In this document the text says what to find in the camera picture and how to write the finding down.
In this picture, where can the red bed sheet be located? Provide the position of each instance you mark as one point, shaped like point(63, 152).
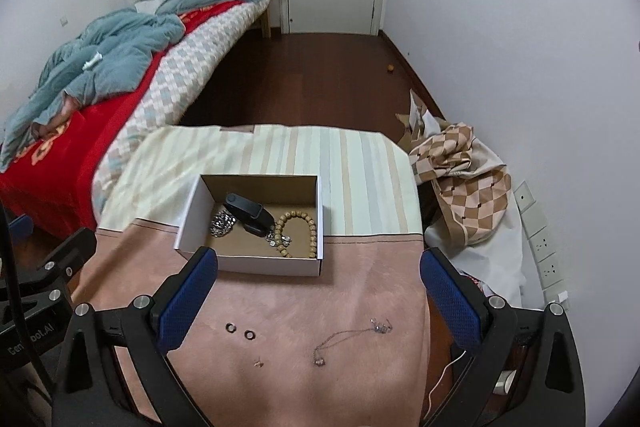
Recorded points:
point(75, 157)

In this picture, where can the small white tube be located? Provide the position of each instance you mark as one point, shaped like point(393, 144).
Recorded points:
point(92, 61)

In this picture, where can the white power strip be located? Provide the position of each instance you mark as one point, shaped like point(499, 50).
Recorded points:
point(542, 247)

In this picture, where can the white charger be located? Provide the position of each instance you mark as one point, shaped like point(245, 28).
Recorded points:
point(506, 382)

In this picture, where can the checked quilt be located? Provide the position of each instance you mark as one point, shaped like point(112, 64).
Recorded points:
point(185, 67)

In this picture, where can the white cardboard box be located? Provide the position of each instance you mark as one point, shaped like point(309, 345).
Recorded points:
point(260, 252)

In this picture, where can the brown checkered cloth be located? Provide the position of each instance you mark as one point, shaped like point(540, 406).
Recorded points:
point(475, 202)

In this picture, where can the white cloth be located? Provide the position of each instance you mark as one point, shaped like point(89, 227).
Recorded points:
point(500, 252)

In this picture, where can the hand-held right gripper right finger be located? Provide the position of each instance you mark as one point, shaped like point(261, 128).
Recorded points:
point(450, 292)

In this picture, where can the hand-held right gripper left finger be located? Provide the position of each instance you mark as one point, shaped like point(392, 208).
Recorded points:
point(187, 302)

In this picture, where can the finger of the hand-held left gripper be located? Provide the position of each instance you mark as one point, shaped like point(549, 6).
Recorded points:
point(67, 252)
point(20, 226)

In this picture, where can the blue-grey blanket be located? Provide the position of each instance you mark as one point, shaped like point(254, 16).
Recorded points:
point(120, 52)

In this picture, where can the pink and striped table cloth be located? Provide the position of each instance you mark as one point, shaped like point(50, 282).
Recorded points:
point(325, 307)

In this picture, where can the black smart band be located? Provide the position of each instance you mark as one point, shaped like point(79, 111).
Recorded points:
point(247, 214)

